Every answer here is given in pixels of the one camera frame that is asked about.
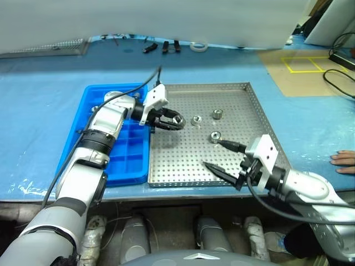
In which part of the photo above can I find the blue compartment tray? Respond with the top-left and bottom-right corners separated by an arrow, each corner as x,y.
54,84 -> 152,187

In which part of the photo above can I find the grey robot torso front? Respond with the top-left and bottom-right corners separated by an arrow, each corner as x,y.
119,248 -> 267,266

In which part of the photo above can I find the white shoe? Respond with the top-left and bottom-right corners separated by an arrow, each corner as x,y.
265,231 -> 290,254

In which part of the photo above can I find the white leaning board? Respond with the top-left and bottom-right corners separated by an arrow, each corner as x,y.
304,0 -> 355,45

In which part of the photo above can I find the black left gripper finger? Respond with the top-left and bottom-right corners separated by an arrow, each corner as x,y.
163,108 -> 186,124
154,121 -> 185,132

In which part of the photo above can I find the grey robot leg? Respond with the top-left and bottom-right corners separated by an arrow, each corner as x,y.
196,217 -> 234,253
120,214 -> 152,264

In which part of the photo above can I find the wrapped table leg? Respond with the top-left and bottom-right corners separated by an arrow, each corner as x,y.
82,215 -> 108,266
244,217 -> 270,263

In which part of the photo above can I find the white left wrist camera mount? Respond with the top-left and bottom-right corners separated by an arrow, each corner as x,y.
138,84 -> 169,127

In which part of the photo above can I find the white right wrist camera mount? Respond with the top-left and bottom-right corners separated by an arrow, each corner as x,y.
245,134 -> 280,192

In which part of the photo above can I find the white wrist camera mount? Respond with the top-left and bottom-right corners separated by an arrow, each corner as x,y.
138,84 -> 169,127
245,134 -> 280,192

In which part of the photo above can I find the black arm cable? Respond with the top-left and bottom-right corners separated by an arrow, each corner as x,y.
40,65 -> 163,210
246,177 -> 355,225

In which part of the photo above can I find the brown cardboard sheet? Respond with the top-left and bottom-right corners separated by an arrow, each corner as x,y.
257,49 -> 355,98

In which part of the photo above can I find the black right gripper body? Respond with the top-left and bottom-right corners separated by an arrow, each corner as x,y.
238,154 -> 263,182

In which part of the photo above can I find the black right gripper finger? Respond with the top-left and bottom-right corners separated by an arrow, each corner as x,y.
217,139 -> 248,154
202,161 -> 246,192

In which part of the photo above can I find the white backdrop sheet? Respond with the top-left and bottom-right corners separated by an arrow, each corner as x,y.
0,0 -> 313,55

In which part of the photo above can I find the white tape roll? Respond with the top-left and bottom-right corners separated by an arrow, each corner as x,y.
190,42 -> 209,53

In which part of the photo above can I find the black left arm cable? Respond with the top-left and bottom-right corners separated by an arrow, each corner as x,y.
40,65 -> 163,210

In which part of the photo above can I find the bare person hand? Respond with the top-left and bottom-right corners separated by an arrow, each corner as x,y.
329,150 -> 355,175

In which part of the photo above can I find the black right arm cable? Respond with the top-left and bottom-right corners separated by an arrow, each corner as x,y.
246,177 -> 355,225

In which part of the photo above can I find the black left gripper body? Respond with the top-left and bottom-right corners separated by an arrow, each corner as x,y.
144,106 -> 170,133

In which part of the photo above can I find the black looped cable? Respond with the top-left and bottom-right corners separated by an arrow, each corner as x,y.
323,32 -> 355,98

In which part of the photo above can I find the long perforated steel tray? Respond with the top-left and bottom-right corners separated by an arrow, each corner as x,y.
0,38 -> 91,59

